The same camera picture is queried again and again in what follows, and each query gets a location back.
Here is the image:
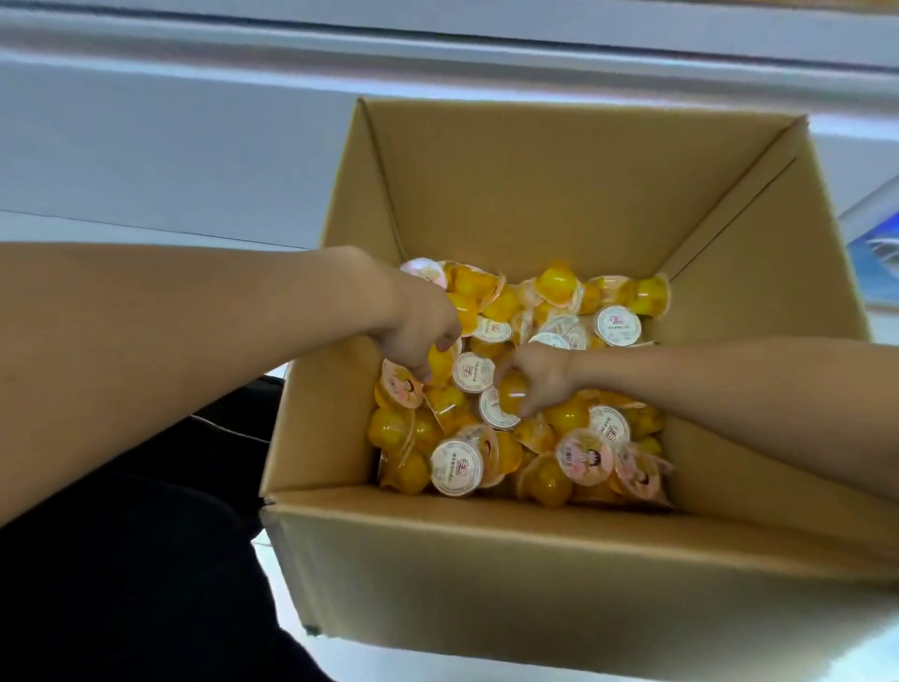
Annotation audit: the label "person's left hand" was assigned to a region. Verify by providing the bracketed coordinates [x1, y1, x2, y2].
[368, 263, 464, 384]

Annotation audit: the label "person's right hand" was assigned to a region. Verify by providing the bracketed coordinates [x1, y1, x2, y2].
[494, 342, 584, 420]

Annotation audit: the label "yellow jelly cup pink lid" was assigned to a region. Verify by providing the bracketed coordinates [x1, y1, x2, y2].
[426, 342, 462, 386]
[496, 370, 533, 417]

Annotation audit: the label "pile of yellow jelly cups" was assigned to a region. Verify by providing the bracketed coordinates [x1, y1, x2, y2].
[366, 258, 675, 509]

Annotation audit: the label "brown cardboard box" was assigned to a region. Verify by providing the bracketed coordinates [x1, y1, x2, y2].
[259, 96, 899, 682]

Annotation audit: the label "person's left forearm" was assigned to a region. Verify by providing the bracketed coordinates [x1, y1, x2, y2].
[0, 242, 394, 528]

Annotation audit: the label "person's right forearm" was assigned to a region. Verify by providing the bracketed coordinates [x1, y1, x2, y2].
[572, 336, 899, 500]

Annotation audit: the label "person's black trousers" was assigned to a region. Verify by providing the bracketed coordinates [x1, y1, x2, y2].
[0, 376, 332, 682]

